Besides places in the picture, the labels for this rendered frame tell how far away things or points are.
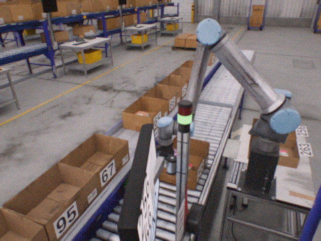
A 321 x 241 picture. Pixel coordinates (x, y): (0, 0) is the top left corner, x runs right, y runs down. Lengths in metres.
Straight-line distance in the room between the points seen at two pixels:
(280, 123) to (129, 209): 1.00
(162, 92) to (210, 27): 1.69
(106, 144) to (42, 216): 0.66
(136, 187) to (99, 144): 1.33
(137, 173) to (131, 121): 1.53
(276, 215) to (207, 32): 2.10
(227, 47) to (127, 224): 0.97
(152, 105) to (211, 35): 1.39
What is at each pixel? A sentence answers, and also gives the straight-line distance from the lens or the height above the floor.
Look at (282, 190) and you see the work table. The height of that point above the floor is 0.75.
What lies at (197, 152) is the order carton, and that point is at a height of 0.80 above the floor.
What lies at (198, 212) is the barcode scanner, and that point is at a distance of 1.24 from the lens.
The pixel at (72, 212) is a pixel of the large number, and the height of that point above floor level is 0.96.
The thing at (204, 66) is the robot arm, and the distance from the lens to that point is 1.48.
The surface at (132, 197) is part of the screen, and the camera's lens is 0.65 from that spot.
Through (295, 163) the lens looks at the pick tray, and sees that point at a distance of 2.22.
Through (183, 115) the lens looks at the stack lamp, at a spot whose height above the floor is 1.62.
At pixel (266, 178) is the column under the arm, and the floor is 0.88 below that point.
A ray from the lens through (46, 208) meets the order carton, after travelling 1.68.
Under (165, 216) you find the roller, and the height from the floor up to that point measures 0.75.
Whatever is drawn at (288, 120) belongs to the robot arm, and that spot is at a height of 1.41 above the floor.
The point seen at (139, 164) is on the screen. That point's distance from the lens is 0.75.
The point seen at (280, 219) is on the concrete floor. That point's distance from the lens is 2.86.
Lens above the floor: 2.01
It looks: 28 degrees down
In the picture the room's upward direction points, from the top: straight up
